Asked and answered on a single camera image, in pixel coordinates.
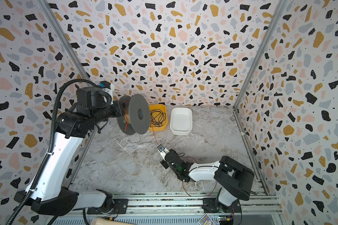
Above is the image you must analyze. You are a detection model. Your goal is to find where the black cable spool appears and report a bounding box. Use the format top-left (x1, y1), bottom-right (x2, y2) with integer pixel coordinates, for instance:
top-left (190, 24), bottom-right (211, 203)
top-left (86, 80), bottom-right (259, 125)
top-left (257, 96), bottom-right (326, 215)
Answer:
top-left (116, 94), bottom-right (150, 136)

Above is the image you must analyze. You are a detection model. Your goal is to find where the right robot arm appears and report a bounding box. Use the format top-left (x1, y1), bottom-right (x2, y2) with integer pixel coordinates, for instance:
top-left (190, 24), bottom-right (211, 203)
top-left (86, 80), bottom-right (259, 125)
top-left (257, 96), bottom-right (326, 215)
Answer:
top-left (157, 145), bottom-right (254, 213)

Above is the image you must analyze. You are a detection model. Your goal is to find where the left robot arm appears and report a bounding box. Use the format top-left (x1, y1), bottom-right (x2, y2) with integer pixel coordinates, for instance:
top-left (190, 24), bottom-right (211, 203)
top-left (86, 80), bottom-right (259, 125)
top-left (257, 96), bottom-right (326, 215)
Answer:
top-left (6, 79), bottom-right (124, 225)

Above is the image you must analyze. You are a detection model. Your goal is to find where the yellow plastic bin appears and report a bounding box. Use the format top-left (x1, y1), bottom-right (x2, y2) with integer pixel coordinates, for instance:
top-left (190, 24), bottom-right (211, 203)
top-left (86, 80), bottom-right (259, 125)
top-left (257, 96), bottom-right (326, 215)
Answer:
top-left (149, 104), bottom-right (168, 132)

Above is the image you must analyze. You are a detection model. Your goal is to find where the white plastic bin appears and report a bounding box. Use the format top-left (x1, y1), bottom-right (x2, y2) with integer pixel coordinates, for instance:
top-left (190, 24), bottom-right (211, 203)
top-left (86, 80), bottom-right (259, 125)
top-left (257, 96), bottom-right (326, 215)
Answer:
top-left (170, 107), bottom-right (192, 136)

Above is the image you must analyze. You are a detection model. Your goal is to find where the colourful sticker card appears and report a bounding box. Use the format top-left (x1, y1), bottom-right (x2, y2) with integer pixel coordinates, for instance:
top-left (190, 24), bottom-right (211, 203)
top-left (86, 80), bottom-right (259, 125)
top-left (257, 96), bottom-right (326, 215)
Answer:
top-left (198, 214), bottom-right (215, 225)

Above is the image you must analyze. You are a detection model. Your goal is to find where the beige cylinder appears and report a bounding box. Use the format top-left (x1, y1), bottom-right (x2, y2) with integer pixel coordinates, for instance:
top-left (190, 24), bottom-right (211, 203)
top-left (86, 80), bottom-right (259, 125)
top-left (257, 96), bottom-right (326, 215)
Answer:
top-left (90, 218), bottom-right (131, 225)

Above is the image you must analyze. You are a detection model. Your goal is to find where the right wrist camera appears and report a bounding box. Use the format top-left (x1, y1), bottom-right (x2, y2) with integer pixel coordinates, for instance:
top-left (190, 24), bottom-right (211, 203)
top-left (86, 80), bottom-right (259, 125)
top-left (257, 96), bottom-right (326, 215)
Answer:
top-left (157, 144), bottom-right (170, 160)

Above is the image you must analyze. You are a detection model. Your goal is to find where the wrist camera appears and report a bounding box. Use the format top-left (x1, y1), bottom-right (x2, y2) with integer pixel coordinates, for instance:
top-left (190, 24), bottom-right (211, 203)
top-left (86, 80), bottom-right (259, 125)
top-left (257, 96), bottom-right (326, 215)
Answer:
top-left (99, 81), bottom-right (115, 96)
top-left (157, 144), bottom-right (170, 160)

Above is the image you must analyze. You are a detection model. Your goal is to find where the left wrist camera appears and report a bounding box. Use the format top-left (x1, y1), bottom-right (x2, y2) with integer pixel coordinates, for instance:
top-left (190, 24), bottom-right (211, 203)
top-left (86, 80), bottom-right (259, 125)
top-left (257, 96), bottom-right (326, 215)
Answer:
top-left (99, 81), bottom-right (115, 96)

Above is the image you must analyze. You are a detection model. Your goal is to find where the black cable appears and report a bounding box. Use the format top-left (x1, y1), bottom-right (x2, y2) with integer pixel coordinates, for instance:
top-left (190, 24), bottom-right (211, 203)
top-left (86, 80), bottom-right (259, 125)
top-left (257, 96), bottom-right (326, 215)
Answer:
top-left (149, 109), bottom-right (167, 127)

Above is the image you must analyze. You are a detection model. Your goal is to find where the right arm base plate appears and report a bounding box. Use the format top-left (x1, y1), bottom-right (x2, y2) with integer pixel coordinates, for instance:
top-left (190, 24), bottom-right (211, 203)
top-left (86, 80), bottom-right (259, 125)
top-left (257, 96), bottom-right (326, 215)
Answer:
top-left (202, 198), bottom-right (241, 213)

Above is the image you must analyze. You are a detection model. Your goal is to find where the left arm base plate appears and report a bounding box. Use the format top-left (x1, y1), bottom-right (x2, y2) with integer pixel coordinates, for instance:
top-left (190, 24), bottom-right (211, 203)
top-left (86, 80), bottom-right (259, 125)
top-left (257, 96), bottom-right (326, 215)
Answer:
top-left (86, 198), bottom-right (129, 216)

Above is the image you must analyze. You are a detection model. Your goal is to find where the aluminium mounting rail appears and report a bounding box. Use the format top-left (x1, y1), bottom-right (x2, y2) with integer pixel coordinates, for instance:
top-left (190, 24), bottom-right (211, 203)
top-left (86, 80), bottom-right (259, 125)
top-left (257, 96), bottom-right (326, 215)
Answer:
top-left (42, 192), bottom-right (284, 218)

